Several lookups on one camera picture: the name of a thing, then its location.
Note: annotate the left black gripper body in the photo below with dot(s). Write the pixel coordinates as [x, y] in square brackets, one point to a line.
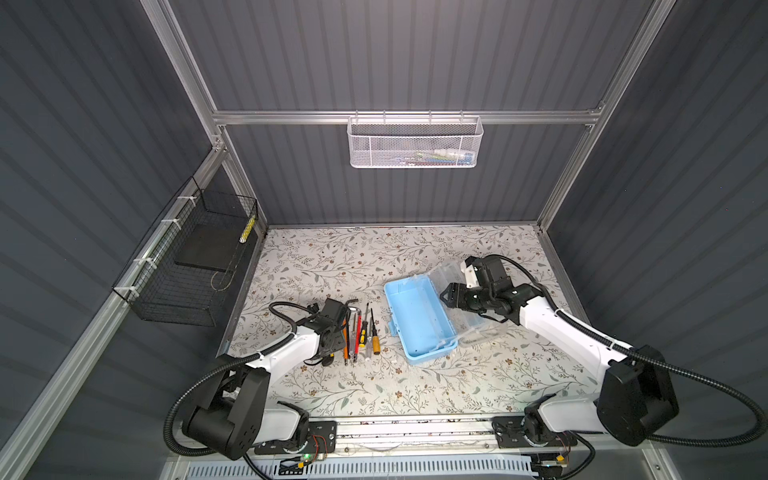
[338, 343]

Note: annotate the yellow green marker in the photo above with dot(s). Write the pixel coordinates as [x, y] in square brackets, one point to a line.
[247, 230]

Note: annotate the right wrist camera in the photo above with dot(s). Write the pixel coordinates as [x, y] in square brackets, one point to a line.
[470, 273]

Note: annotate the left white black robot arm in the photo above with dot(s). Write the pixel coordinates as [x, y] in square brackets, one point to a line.
[229, 411]

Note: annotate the black wire mesh basket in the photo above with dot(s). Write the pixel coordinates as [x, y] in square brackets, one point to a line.
[158, 290]

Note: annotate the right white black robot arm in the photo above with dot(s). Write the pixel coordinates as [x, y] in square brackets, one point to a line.
[635, 397]

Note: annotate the orange handled black screwdriver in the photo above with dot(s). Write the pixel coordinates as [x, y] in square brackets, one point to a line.
[374, 342]

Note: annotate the white wire mesh basket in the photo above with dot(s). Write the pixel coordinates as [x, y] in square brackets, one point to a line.
[375, 141]

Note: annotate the clear handled small screwdriver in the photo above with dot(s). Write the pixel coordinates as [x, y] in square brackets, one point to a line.
[366, 348]

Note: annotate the red handled hex key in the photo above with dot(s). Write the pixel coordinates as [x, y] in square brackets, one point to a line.
[359, 318]

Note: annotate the pens in white basket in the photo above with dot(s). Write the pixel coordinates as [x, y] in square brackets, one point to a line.
[441, 157]

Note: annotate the long black hex key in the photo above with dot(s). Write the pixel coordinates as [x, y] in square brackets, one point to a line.
[352, 329]

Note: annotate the light blue plastic tool box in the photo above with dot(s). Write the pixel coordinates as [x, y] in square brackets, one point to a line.
[427, 328]

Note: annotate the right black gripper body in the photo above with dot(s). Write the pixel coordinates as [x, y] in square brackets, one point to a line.
[478, 298]

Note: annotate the black flat pad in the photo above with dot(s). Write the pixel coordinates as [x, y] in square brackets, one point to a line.
[209, 247]

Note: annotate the yellow black screwdriver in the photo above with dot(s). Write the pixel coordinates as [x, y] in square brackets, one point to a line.
[363, 334]

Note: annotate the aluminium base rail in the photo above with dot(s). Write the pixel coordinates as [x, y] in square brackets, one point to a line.
[435, 434]

